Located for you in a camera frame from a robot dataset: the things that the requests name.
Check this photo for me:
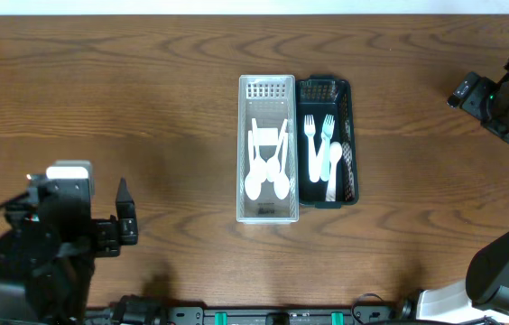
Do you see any pale green plastic fork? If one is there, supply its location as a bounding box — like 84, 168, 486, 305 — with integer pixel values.
319, 115, 335, 181

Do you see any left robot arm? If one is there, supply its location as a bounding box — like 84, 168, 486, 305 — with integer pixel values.
0, 174, 138, 324

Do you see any black mounting rail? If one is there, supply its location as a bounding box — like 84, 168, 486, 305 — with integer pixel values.
84, 295, 395, 325

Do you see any black plastic basket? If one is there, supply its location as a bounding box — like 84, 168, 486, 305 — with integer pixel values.
296, 75, 359, 209

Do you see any clear plastic basket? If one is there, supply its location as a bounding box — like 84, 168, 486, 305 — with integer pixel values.
236, 75, 299, 224

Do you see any white plastic spoon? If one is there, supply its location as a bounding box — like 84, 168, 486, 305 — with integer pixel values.
252, 118, 266, 182
326, 142, 342, 201
273, 135, 290, 200
267, 119, 288, 182
245, 131, 262, 201

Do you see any white plastic fork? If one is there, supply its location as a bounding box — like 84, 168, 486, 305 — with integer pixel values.
315, 134, 328, 173
303, 115, 319, 183

